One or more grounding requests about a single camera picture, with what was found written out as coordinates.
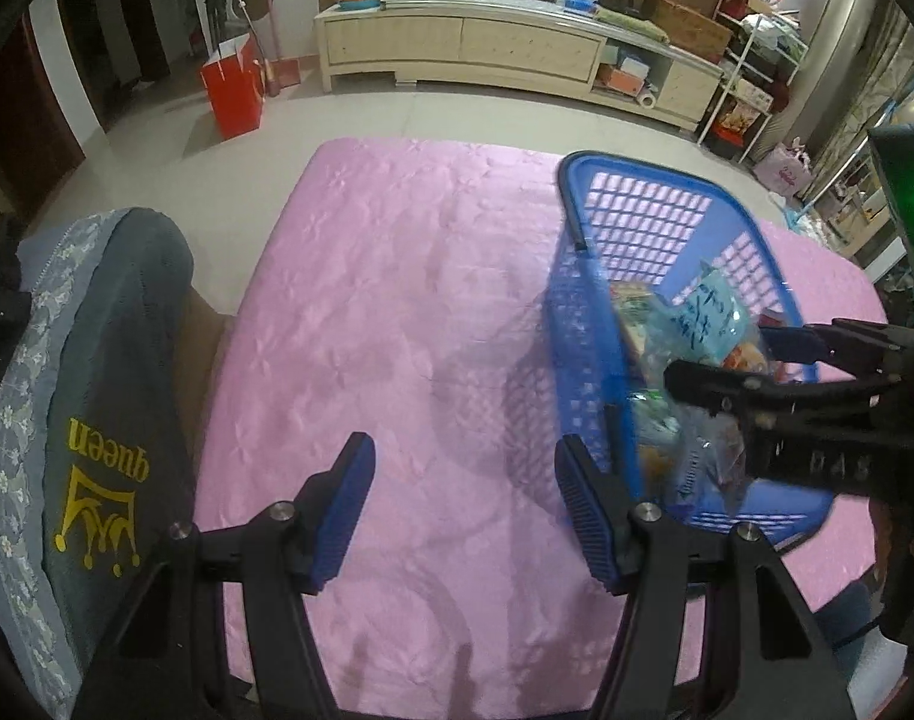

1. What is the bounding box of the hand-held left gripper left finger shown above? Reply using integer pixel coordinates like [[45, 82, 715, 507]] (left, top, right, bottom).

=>
[[74, 431, 377, 720]]

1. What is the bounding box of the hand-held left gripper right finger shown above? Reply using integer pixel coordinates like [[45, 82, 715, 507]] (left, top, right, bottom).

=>
[[554, 433, 859, 720]]

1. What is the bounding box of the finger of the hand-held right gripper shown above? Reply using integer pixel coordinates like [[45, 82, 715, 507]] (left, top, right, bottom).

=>
[[663, 358, 889, 428], [760, 319, 912, 377]]

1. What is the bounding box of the orange cartoon snack packet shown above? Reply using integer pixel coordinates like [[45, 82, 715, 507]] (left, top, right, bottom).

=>
[[719, 341, 784, 383]]

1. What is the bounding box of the small blue patterned packet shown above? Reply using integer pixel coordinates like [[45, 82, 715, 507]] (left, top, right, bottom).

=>
[[671, 259, 762, 365]]

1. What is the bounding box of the clear plastic snack bag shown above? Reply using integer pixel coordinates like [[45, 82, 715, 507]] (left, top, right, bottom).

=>
[[656, 420, 758, 515]]

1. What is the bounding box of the green label cracker packet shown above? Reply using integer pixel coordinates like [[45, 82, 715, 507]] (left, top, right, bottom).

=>
[[611, 281, 679, 376]]

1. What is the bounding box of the blue plastic basket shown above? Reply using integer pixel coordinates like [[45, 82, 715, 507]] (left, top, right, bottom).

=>
[[539, 150, 837, 560]]

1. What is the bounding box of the pink gift bag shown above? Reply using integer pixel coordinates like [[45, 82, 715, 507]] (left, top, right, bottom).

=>
[[753, 139, 816, 201]]

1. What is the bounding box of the pink quilted cover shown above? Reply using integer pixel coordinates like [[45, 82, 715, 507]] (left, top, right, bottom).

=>
[[191, 136, 889, 698]]

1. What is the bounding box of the grey queen cushion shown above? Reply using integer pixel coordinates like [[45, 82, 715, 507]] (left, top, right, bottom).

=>
[[0, 208, 197, 720]]

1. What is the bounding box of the white metal rack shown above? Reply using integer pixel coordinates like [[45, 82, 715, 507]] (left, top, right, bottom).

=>
[[695, 0, 812, 166]]

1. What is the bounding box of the brown cardboard box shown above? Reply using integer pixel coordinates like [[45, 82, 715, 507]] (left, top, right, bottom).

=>
[[654, 0, 734, 65]]

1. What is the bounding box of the green cushion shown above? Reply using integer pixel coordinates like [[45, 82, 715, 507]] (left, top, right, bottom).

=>
[[596, 7, 669, 44]]

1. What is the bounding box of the cream low cabinet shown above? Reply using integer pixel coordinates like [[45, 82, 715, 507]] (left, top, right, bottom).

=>
[[314, 0, 726, 140]]

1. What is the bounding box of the red paper bag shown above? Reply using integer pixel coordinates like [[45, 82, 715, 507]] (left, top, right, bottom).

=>
[[200, 37, 267, 140]]

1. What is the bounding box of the broom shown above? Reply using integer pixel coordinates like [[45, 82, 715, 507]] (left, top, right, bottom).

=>
[[228, 0, 302, 97]]

